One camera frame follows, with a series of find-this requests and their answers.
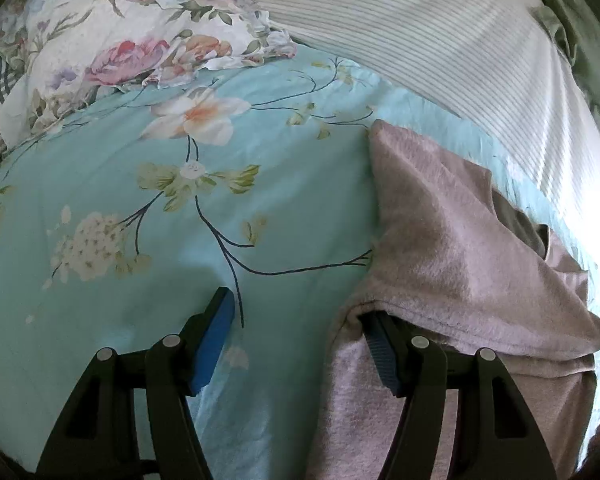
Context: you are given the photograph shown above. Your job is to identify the floral ruffled pillow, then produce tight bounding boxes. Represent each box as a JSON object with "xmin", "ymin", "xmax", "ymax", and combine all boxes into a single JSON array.
[{"xmin": 0, "ymin": 0, "xmax": 299, "ymax": 147}]

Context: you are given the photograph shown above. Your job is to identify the light blue floral bed sheet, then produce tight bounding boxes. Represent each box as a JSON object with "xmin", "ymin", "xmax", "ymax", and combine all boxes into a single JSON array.
[{"xmin": 0, "ymin": 42, "xmax": 600, "ymax": 476}]

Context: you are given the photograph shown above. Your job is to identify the green cloth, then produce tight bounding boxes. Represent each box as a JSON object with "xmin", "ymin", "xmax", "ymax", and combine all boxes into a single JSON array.
[{"xmin": 495, "ymin": 0, "xmax": 600, "ymax": 131}]

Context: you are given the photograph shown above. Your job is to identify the white striped blanket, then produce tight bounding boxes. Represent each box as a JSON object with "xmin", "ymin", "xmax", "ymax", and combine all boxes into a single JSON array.
[{"xmin": 232, "ymin": 0, "xmax": 600, "ymax": 281}]

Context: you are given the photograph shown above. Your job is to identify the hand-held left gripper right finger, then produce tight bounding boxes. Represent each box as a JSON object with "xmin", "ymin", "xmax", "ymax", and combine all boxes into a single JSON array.
[{"xmin": 362, "ymin": 310, "xmax": 577, "ymax": 480}]

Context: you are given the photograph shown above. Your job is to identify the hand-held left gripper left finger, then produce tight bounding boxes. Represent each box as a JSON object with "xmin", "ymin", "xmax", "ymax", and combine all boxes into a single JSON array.
[{"xmin": 35, "ymin": 286, "xmax": 236, "ymax": 480}]

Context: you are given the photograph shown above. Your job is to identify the pink fleece garment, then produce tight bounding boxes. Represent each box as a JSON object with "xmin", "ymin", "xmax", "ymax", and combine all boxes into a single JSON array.
[{"xmin": 304, "ymin": 119, "xmax": 600, "ymax": 480}]

